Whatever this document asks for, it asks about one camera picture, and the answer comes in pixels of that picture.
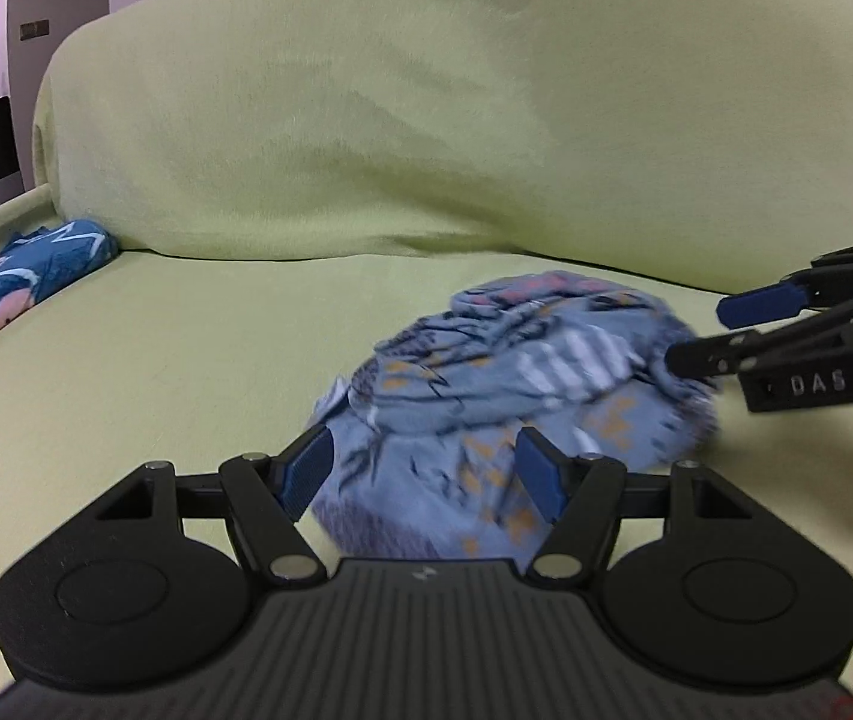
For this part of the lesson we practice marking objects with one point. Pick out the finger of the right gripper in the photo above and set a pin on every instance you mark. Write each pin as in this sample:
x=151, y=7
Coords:
x=824, y=284
x=726, y=355

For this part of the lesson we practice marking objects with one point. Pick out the blue star patterned cushion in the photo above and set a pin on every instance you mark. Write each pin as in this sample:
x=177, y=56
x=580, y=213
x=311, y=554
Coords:
x=37, y=265

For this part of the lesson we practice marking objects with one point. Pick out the yellow-green sofa cover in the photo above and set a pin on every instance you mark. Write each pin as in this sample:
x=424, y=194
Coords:
x=294, y=180

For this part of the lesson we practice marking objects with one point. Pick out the blue patterned garment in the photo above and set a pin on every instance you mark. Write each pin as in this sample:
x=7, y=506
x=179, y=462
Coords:
x=425, y=430

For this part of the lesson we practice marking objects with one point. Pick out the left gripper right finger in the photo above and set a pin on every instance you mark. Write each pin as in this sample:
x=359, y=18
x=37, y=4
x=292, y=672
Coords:
x=579, y=498

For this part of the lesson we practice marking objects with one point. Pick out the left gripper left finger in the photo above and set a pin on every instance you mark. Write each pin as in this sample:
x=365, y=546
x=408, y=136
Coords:
x=266, y=497

